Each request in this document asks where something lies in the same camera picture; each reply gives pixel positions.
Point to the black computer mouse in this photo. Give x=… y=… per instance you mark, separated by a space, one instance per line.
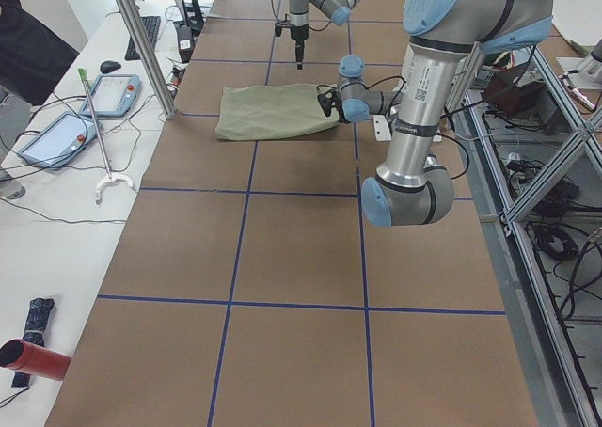
x=109 y=66

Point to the aluminium frame rack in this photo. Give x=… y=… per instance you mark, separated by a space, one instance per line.
x=535 y=164

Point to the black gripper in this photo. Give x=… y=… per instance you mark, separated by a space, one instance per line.
x=297 y=34

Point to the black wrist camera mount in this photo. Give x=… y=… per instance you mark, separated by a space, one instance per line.
x=280 y=26

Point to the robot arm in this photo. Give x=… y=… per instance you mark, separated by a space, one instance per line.
x=297 y=20
x=411 y=187

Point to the far teach pendant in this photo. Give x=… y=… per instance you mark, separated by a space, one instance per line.
x=113 y=95

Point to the teach pendant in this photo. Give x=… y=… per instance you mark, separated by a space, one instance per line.
x=113 y=95
x=58 y=143

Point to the aluminium frame post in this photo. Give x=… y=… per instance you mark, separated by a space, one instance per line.
x=135 y=27

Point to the red cylinder tube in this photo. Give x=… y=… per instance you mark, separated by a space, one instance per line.
x=30 y=358

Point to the person in black shirt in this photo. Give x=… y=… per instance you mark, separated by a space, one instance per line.
x=33 y=57

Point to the dark blue folded umbrella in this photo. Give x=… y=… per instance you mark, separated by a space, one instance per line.
x=35 y=326

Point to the olive green long-sleeve shirt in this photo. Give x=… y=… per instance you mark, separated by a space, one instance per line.
x=270 y=113

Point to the near teach pendant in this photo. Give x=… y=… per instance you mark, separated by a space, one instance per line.
x=58 y=143

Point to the white grabber stick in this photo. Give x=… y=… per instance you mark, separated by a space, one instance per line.
x=111 y=177

